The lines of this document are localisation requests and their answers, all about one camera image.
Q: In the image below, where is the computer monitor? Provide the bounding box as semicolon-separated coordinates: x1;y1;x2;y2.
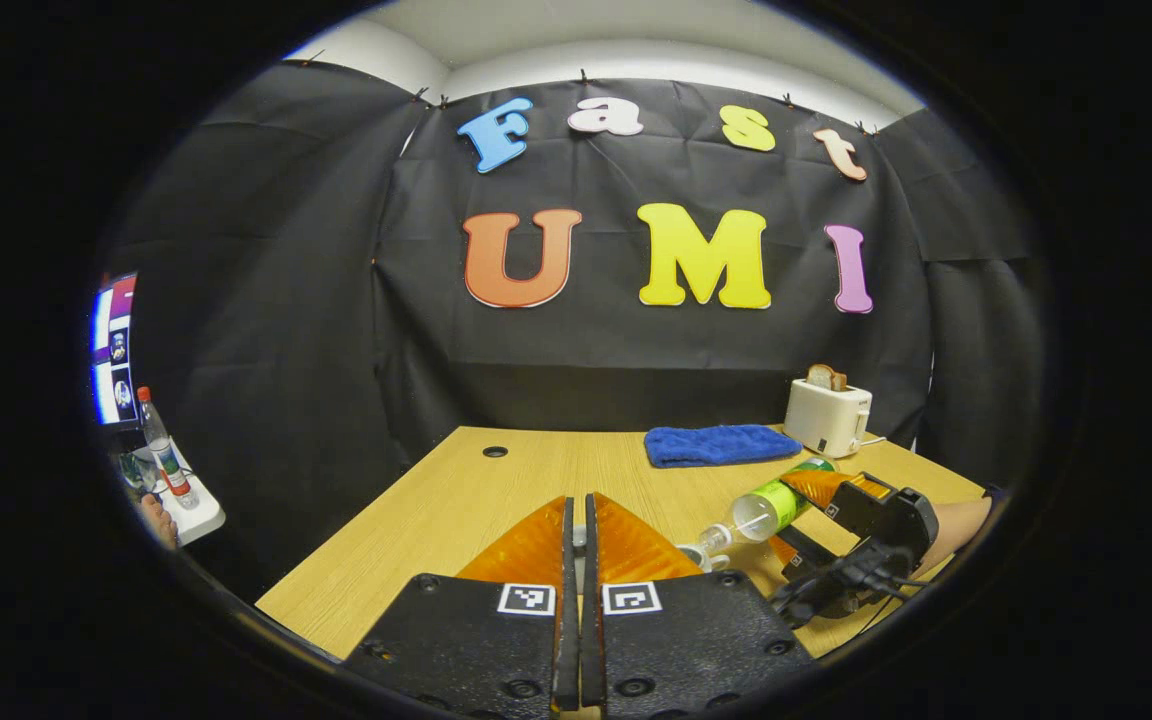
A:
91;275;139;426

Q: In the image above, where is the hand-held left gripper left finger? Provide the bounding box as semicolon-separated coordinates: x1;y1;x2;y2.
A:
341;495;577;716

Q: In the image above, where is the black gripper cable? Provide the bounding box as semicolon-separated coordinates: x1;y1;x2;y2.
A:
771;560;922;636

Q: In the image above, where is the white toaster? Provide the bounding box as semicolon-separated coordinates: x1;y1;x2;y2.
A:
784;378;874;459

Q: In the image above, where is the red cap bottle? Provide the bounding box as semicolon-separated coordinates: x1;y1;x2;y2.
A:
137;387;200;509

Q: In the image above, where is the blue towel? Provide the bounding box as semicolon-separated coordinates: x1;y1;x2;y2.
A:
644;425;803;469

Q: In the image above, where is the green label water bottle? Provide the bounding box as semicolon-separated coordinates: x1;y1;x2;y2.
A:
698;457;839;554

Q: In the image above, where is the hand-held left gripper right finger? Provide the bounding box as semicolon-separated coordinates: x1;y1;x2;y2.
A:
581;492;817;719

